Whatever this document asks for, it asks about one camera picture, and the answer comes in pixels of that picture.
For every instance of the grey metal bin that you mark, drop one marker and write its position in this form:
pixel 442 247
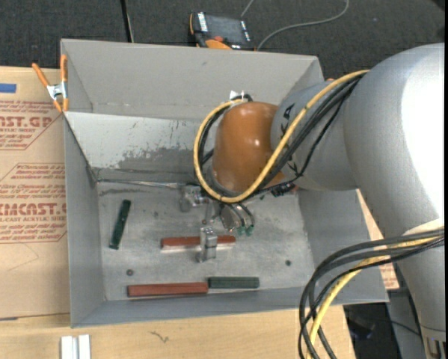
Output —
pixel 145 88

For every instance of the dark green flat block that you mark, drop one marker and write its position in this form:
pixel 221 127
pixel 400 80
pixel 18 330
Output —
pixel 234 282
pixel 120 223

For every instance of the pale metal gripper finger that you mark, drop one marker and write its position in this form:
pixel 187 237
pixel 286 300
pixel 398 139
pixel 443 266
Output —
pixel 208 243
pixel 190 197

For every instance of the red-brown flat block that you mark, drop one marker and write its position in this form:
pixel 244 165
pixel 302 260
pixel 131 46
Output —
pixel 167 289
pixel 178 241

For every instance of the brown cardboard board red print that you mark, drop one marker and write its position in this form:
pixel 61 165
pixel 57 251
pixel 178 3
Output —
pixel 25 267

